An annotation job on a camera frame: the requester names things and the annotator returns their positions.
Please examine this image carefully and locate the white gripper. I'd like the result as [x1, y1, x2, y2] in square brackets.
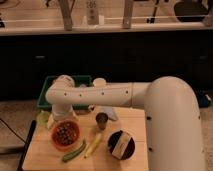
[52, 104, 77, 121]

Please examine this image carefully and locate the dark grape bunch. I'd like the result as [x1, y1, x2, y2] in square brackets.
[56, 122, 77, 146]

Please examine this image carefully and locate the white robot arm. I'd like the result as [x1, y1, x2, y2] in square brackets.
[46, 75, 205, 171]

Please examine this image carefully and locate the red bowl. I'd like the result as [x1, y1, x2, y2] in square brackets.
[51, 120, 80, 151]

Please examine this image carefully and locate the black bowl with sponge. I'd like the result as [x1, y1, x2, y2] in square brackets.
[108, 130, 135, 160]

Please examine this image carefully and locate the light green cup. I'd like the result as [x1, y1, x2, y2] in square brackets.
[37, 111, 53, 129]

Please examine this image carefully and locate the small metal cup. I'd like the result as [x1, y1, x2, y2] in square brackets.
[96, 112, 108, 130]

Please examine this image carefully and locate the green cucumber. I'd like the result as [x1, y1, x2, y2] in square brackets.
[62, 140, 86, 162]

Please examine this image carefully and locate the yellow banana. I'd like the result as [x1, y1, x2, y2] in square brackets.
[84, 133, 102, 158]

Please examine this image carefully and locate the white plastic object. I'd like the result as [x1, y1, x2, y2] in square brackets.
[101, 106, 118, 121]

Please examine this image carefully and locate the white remote control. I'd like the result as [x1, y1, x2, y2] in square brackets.
[86, 0, 99, 25]

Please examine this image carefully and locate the left wooden post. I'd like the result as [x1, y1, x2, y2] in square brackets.
[59, 0, 72, 31]

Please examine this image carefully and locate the wooden post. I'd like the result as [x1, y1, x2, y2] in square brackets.
[59, 0, 72, 31]
[122, 0, 134, 29]

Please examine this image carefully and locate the right wooden post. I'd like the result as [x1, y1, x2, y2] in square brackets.
[122, 0, 134, 29]

